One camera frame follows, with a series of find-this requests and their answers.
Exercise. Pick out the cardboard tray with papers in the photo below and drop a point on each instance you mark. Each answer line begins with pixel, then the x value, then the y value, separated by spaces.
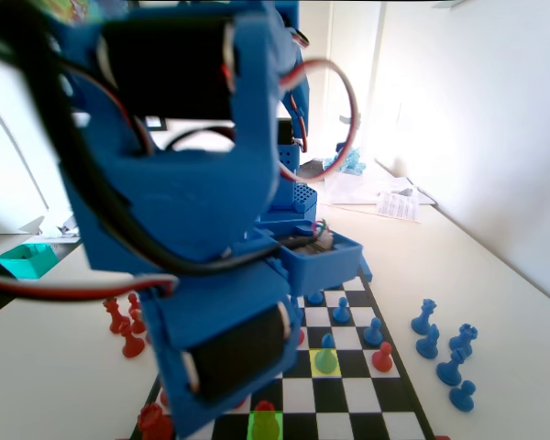
pixel 59 231

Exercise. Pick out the clear plastic bag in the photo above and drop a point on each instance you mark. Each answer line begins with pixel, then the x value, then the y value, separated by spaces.
pixel 357 188

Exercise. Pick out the printed paper leaflet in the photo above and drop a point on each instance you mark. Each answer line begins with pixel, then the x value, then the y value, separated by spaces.
pixel 399 207

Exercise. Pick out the white paper sheets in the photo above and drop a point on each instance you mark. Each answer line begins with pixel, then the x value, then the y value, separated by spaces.
pixel 424 194

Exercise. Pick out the captured red chess pieces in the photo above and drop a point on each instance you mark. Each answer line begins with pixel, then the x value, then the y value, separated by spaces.
pixel 131 346

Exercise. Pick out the blue chess rook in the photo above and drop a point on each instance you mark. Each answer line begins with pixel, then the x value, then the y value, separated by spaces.
pixel 463 341

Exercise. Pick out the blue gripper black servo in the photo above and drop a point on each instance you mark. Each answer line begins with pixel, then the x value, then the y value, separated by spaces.
pixel 231 355

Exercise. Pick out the black white chessboard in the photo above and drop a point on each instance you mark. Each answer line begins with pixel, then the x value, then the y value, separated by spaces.
pixel 348 394

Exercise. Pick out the red chess queen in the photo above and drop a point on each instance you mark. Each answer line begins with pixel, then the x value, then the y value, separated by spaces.
pixel 114 318

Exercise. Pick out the red chess rook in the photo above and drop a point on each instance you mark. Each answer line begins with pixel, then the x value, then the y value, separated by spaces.
pixel 264 419
pixel 153 424

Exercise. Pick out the blue chess knight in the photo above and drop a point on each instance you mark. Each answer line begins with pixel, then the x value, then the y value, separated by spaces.
pixel 428 344

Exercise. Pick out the blue pawn moved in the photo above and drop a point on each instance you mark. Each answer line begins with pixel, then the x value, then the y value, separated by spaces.
pixel 326 357

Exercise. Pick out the red chess pawn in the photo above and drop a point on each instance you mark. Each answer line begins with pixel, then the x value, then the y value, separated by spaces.
pixel 134 302
pixel 137 323
pixel 165 399
pixel 148 338
pixel 383 359
pixel 301 337

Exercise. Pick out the blue chess bishop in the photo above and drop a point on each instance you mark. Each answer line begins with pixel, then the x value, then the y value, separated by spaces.
pixel 450 369

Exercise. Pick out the black flat device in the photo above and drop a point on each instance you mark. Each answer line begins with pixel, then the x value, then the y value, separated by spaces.
pixel 312 168

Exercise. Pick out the green plastic bin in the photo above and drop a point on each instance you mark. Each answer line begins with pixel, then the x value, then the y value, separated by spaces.
pixel 25 263

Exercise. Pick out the blue chess queen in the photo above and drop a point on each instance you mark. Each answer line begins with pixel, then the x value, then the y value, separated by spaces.
pixel 424 318

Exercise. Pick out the white arched panel dark edge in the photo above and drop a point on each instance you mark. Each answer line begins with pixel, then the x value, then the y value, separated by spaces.
pixel 9 137

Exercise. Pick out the white door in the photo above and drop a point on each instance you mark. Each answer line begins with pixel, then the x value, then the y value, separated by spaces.
pixel 348 27

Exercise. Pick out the blue chess pawn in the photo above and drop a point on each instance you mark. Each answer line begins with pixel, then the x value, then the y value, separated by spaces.
pixel 462 398
pixel 315 299
pixel 373 334
pixel 340 314

